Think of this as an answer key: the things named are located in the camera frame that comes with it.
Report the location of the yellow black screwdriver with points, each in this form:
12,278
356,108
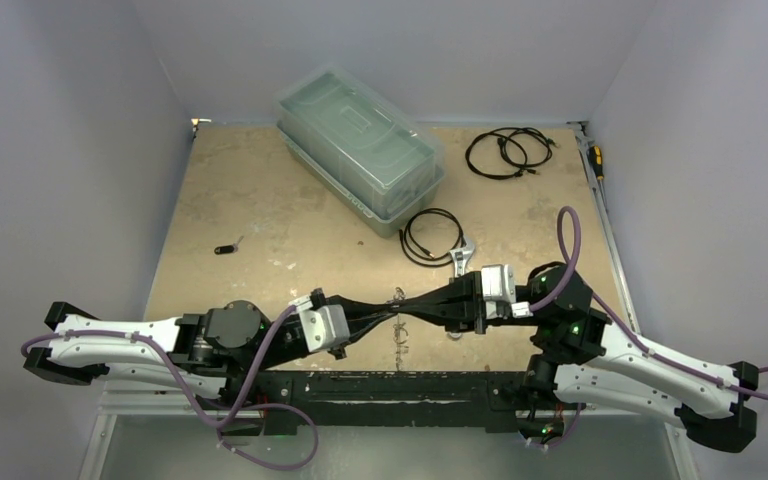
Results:
595,160

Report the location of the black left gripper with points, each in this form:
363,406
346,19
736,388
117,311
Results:
363,315

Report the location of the adjustable wrench red handle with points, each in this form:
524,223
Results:
461,256

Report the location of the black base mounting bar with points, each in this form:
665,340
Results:
280,402

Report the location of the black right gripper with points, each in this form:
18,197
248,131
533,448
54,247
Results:
475,302

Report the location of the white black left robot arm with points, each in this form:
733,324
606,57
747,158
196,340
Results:
213,353

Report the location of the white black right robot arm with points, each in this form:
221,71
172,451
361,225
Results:
588,357

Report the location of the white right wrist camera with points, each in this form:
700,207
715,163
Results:
498,291

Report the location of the aluminium frame rail right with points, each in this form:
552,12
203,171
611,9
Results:
595,179

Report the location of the clear plastic storage box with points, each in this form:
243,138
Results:
377,160

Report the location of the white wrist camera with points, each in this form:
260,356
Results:
498,291
324,328

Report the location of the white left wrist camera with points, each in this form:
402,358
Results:
324,328

